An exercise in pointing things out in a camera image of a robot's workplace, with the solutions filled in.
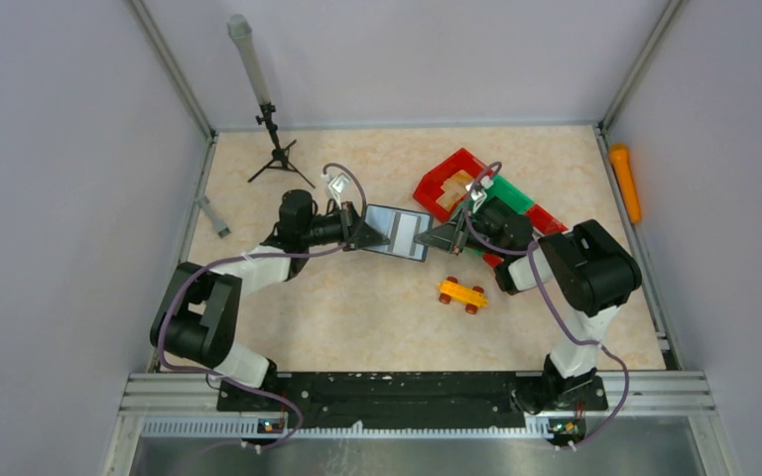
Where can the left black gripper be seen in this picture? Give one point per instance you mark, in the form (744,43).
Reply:
(349,222)

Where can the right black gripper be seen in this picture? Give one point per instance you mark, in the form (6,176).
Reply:
(447,236)

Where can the black leather card holder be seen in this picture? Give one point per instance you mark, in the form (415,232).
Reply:
(399,227)

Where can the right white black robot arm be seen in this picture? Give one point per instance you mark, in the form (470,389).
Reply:
(594,273)

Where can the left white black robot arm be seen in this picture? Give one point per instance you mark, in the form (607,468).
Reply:
(199,312)

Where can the red bin with wooden blocks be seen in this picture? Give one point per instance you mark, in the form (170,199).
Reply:
(443,188)

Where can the yellow toy brick car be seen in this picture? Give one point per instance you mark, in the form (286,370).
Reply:
(473,299)

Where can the green plastic bin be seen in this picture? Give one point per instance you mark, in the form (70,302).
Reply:
(508,193)

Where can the red bin with plastic bags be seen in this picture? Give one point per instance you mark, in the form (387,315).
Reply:
(543,223)

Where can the small grey tool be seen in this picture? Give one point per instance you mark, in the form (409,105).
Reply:
(219,226)

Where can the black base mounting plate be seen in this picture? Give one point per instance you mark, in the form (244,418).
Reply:
(413,400)

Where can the orange flashlight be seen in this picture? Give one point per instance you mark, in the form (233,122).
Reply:
(618,156)

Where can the black tripod with grey tube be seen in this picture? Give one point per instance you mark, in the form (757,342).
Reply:
(241,34)

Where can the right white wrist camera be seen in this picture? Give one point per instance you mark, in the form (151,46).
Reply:
(476,193)

